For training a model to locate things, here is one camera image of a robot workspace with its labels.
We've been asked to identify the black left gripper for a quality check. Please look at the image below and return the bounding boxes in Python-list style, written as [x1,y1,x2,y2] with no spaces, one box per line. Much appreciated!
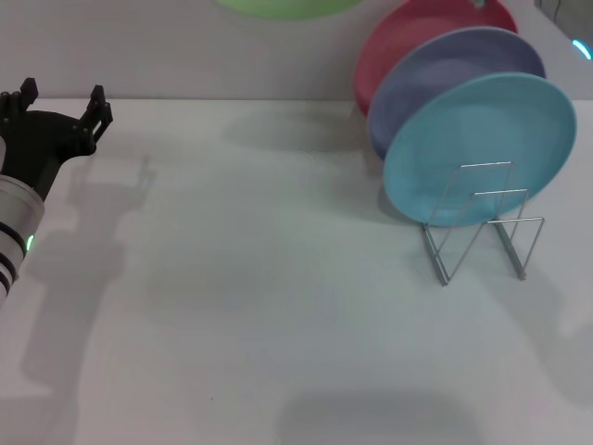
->
[0,78,114,196]

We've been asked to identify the green round plate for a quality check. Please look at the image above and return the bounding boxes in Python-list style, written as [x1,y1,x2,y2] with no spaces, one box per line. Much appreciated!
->
[212,0,367,21]

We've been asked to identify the pink round plate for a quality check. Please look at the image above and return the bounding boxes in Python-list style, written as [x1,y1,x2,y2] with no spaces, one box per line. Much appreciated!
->
[355,0,519,117]

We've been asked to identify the purple round plate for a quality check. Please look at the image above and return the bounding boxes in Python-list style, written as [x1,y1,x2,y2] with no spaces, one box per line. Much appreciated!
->
[368,26,547,161]

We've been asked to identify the light blue round plate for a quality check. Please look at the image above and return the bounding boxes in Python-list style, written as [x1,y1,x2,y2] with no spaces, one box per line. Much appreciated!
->
[383,71,579,228]

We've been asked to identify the silver wire plate rack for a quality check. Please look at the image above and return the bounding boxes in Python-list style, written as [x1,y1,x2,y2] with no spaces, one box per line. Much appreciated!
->
[420,161,544,285]

